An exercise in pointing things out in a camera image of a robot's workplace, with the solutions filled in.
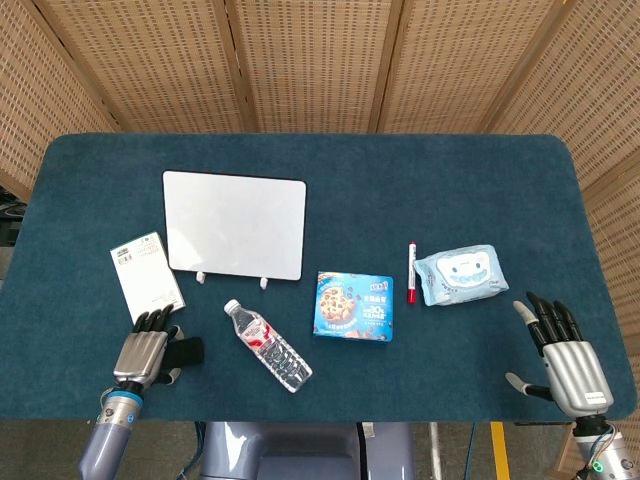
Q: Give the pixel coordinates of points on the woven bamboo folding screen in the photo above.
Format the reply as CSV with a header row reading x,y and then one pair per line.
x,y
320,60

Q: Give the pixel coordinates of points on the blue cookie box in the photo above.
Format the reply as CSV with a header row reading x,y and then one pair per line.
x,y
354,307

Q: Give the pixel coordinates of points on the white whiteboard with black rim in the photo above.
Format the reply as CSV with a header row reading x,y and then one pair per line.
x,y
235,225

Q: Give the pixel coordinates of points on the light blue wet wipes pack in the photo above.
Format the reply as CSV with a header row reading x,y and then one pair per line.
x,y
460,275

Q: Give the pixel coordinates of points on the dark teal table mat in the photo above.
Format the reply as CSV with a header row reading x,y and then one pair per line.
x,y
400,190

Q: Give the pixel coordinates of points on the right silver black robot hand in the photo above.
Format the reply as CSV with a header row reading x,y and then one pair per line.
x,y
575,370

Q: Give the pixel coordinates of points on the clear water bottle red label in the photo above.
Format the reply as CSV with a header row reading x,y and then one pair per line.
x,y
270,350

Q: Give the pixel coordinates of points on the black eraser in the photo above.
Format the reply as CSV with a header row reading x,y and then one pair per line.
x,y
189,351

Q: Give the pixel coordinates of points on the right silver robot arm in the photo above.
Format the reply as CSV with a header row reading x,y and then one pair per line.
x,y
607,450

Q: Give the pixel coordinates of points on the dark background equipment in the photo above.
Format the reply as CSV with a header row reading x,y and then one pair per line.
x,y
10,215

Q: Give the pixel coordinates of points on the red and white marker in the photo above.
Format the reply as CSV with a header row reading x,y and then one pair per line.
x,y
412,272

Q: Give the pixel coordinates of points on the white cardboard box green edge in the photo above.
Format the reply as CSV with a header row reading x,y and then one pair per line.
x,y
145,280

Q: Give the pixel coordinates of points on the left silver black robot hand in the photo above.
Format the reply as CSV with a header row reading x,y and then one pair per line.
x,y
140,355

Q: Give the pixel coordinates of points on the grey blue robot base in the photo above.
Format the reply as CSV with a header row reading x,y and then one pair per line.
x,y
305,450

